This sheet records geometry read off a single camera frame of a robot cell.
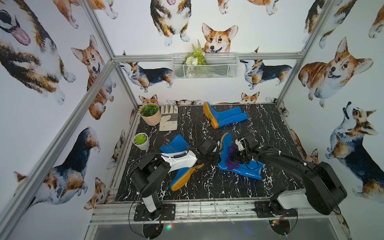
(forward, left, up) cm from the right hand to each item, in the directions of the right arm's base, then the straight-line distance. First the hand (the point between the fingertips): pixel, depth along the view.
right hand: (228, 157), depth 85 cm
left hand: (+1, +4, -2) cm, 4 cm away
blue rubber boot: (+32, +2, -3) cm, 32 cm away
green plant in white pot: (+10, +52, +4) cm, 53 cm away
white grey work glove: (+35, +41, -6) cm, 54 cm away
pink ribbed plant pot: (+31, +51, -3) cm, 59 cm away
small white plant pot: (+8, +51, -1) cm, 52 cm away
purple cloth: (-4, 0, +1) cm, 4 cm away
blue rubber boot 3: (+13, +32, -7) cm, 35 cm away
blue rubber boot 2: (-10, -10, +7) cm, 16 cm away
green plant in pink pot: (+33, +52, +6) cm, 61 cm away
